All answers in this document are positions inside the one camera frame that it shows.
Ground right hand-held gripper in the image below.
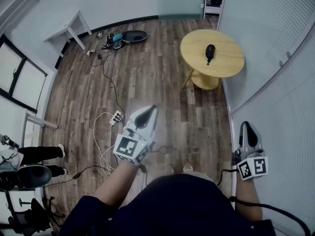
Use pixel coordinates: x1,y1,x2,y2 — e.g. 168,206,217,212
233,121,269,181

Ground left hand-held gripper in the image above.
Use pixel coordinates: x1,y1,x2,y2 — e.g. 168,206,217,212
113,105,159,166

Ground person's left forearm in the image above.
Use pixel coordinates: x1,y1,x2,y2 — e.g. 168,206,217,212
93,160,144,210

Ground person's right forearm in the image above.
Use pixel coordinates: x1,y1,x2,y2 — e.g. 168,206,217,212
235,177,264,221

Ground white power strip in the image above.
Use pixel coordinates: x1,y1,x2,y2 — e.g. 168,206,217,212
109,110,123,126

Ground round wooden side table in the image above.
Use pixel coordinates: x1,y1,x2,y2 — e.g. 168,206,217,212
180,29,246,99

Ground person's dark navy shirt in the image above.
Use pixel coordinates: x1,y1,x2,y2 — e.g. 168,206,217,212
58,173,278,236

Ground white table leg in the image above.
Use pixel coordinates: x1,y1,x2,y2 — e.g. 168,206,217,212
21,111,59,148

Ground black office chair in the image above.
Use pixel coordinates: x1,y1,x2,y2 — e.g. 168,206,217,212
0,164,53,190

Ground white desk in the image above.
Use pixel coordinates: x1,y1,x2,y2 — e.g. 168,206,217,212
44,10,93,58

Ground frosted glass door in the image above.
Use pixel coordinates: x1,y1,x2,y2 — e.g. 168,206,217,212
157,0,205,22

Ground black framed window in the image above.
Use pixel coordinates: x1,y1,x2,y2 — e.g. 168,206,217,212
0,34,48,113

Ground black chair base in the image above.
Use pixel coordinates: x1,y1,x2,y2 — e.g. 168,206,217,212
7,196,66,236

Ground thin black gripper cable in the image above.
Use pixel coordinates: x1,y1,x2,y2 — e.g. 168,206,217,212
139,144,171,191

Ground white power cable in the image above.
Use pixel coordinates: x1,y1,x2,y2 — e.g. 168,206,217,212
93,112,117,179

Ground long black floor cable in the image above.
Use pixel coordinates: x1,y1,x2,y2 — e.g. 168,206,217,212
89,50,126,129

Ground thick black gripper cable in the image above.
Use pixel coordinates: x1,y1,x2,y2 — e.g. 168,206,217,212
216,168,311,236

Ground black cable with adapter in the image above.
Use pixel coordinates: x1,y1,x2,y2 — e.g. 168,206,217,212
43,165,114,188

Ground pile of black straps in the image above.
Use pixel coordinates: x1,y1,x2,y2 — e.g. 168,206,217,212
100,33,125,52

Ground silver cabinet handles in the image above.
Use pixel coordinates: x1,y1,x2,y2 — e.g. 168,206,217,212
279,50,293,68

